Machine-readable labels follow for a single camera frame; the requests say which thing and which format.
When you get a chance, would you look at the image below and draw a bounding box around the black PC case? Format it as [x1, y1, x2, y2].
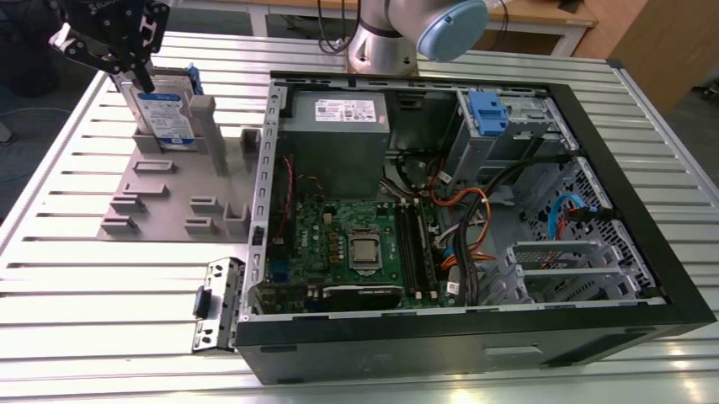
[232, 69, 718, 386]

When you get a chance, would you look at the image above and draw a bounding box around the blue drive latch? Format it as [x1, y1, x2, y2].
[465, 91, 509, 136]

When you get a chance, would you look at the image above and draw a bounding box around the black cable bundle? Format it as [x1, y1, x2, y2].
[453, 155, 573, 306]

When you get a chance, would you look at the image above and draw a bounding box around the blue data wire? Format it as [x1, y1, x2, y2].
[549, 194, 586, 241]

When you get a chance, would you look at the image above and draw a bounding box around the black RAM stick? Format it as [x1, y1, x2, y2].
[412, 197, 441, 298]

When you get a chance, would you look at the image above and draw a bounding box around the hard disk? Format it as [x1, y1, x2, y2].
[105, 62, 203, 152]

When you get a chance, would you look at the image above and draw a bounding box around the metal disk bay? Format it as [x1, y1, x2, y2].
[493, 240, 659, 306]

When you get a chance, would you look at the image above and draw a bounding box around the green motherboard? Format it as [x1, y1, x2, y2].
[267, 199, 467, 311]

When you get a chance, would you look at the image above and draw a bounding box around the metal optical drive cage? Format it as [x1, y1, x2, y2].
[448, 88, 580, 182]

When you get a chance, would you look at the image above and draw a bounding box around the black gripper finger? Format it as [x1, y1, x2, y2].
[47, 23, 123, 77]
[120, 2, 173, 94]

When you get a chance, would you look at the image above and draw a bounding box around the orange red power wire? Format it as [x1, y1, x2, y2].
[429, 188, 499, 270]

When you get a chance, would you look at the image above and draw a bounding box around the metal slot latch bracket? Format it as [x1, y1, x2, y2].
[189, 256, 247, 354]

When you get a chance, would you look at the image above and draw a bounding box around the CPU socket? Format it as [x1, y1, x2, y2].
[345, 229, 388, 278]

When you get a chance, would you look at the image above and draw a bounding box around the grey power supply unit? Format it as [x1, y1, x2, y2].
[279, 90, 392, 201]

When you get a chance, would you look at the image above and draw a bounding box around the grey parts rack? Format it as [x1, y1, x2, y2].
[97, 94, 265, 245]

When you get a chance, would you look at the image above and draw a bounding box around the silver CPU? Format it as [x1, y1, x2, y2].
[351, 240, 383, 270]

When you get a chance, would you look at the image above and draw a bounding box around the brown wooden cabinet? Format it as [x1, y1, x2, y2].
[577, 0, 719, 114]

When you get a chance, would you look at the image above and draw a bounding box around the black graphics card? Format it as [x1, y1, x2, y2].
[255, 282, 405, 315]

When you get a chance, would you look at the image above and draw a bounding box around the wooden desk white frame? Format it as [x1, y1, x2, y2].
[245, 0, 600, 58]

